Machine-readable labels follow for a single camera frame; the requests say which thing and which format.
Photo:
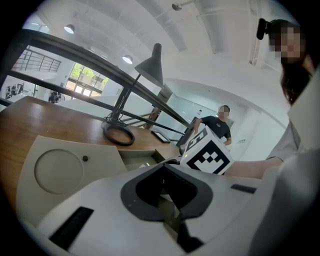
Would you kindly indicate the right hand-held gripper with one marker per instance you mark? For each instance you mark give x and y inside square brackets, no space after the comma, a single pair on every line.
[207,155]

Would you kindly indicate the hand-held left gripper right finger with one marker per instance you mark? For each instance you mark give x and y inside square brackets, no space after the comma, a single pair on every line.
[225,200]

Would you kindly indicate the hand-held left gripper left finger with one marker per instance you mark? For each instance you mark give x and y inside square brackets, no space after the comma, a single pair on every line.
[100,212]

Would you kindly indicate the grey box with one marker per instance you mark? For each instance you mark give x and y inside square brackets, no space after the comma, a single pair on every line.
[60,172]

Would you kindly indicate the person's right forearm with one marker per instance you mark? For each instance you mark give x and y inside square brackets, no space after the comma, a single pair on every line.
[252,168]

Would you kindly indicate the person's grey shirt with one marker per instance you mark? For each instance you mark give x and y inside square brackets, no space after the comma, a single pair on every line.
[290,142]

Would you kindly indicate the black desk lamp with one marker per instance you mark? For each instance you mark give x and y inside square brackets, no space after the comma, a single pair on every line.
[150,67]

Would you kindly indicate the round pendant light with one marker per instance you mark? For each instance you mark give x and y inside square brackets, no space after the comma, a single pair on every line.
[127,59]
[69,28]

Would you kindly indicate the person's head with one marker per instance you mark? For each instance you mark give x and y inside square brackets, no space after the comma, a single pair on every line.
[287,42]

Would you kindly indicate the wooden desk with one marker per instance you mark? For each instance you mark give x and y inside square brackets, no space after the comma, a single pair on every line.
[100,65]

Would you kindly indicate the black picture frame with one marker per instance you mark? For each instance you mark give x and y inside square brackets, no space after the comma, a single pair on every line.
[161,137]

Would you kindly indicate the black head camera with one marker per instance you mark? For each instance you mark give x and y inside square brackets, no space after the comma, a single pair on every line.
[262,28]

